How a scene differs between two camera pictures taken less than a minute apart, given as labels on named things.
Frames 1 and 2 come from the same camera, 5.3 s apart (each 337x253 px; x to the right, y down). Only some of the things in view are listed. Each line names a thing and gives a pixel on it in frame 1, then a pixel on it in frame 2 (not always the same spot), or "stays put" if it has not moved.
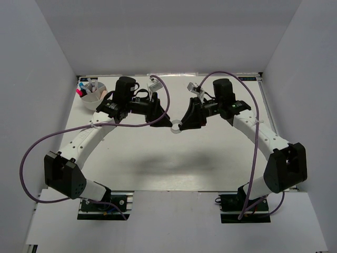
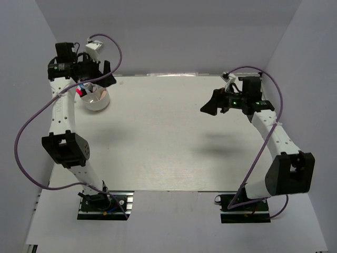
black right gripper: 195,117 → 219,97
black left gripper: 155,111 → 107,68
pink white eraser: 103,94 stays put
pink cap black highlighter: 82,93 stays put
